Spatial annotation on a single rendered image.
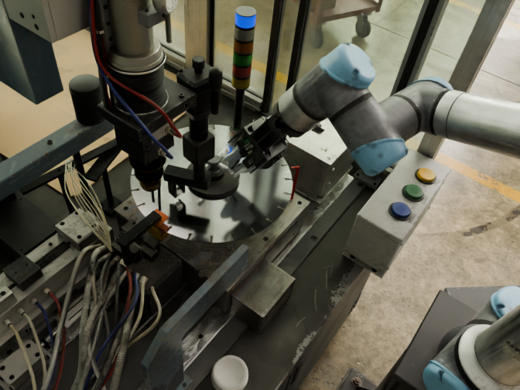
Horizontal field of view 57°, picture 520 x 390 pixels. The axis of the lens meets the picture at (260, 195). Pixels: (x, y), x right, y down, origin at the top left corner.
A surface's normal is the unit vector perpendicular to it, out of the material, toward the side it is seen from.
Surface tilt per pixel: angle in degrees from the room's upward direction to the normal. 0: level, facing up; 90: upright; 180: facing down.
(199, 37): 90
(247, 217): 0
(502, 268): 0
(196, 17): 90
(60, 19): 90
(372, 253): 90
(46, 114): 0
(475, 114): 49
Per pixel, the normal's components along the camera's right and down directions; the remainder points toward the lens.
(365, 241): -0.59, 0.57
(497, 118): -0.64, -0.27
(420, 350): 0.09, -0.66
